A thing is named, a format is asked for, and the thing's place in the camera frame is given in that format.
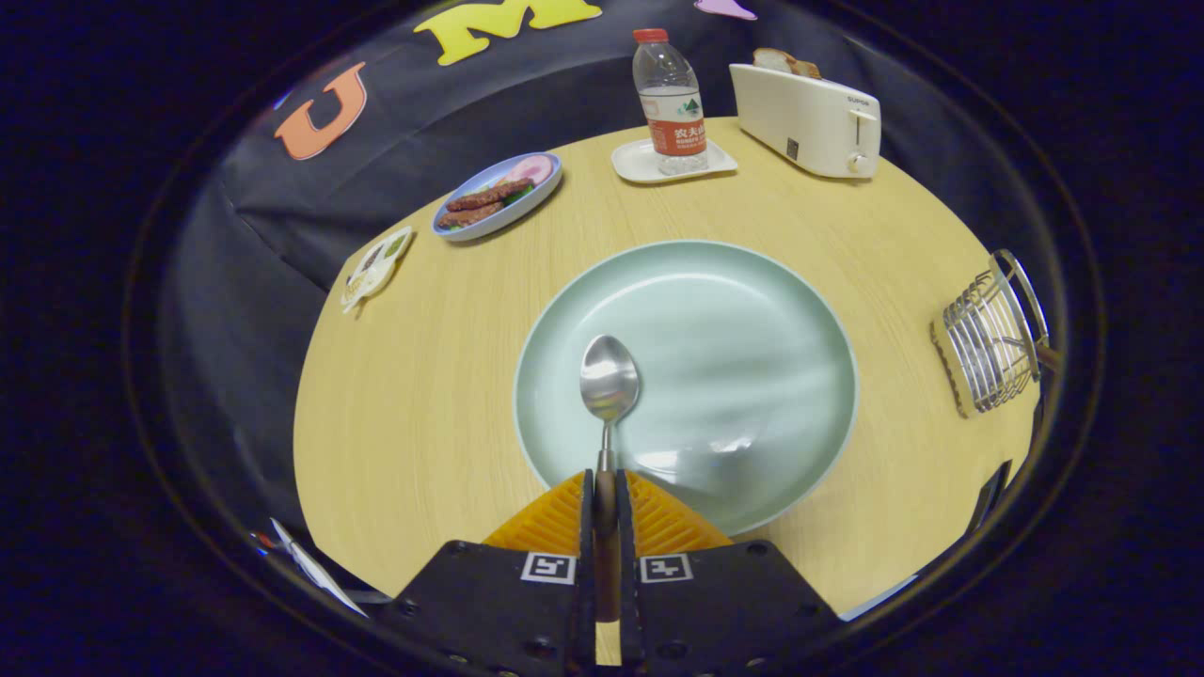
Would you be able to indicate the light green plate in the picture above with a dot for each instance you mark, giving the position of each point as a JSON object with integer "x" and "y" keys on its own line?
{"x": 734, "y": 376}

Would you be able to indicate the brown meat slice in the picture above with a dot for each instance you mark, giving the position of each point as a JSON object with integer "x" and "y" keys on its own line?
{"x": 489, "y": 195}
{"x": 468, "y": 215}

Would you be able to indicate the white paper sheet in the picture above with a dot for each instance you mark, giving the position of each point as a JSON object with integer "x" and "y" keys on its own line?
{"x": 315, "y": 572}

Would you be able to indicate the white toaster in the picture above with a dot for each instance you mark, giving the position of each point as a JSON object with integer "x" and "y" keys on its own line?
{"x": 809, "y": 122}

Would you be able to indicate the bread slice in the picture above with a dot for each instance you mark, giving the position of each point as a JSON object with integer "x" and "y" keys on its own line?
{"x": 807, "y": 69}
{"x": 773, "y": 60}

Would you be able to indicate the small white sauce dish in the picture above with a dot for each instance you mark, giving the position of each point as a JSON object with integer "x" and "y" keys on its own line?
{"x": 374, "y": 273}

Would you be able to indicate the pink ham slice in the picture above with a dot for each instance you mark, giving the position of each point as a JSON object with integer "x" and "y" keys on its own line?
{"x": 531, "y": 169}

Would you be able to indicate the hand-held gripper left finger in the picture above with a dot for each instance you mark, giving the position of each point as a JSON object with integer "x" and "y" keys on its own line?
{"x": 587, "y": 564}

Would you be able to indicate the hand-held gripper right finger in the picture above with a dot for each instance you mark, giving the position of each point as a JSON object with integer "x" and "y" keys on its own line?
{"x": 625, "y": 564}

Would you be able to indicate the clear water bottle red cap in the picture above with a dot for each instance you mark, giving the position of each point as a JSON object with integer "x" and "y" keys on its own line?
{"x": 673, "y": 103}

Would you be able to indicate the blue plate with food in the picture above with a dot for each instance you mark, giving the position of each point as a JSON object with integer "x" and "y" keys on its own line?
{"x": 503, "y": 216}

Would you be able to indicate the white square coaster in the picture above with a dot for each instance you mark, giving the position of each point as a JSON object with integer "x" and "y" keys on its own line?
{"x": 635, "y": 162}

